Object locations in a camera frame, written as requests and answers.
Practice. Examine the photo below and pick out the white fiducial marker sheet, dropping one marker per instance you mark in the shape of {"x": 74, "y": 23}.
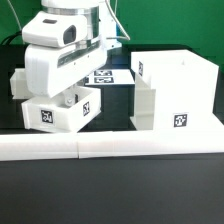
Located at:
{"x": 109, "y": 77}

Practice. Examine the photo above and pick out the white drawer cabinet box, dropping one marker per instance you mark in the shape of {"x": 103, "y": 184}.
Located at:
{"x": 173, "y": 89}

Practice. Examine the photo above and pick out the white front drawer tray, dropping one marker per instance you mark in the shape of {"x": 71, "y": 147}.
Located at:
{"x": 52, "y": 115}

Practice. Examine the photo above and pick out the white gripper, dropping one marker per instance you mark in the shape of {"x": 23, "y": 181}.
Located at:
{"x": 50, "y": 71}

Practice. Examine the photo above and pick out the white drawer tray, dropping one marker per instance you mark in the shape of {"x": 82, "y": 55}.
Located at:
{"x": 18, "y": 85}
{"x": 52, "y": 115}

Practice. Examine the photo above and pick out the white L-shaped foam fence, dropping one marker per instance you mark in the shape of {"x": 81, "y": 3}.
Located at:
{"x": 204, "y": 137}

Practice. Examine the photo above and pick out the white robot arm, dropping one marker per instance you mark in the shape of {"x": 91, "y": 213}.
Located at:
{"x": 67, "y": 40}

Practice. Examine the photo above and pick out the white rear drawer tray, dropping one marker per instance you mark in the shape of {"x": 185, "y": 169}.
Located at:
{"x": 18, "y": 85}

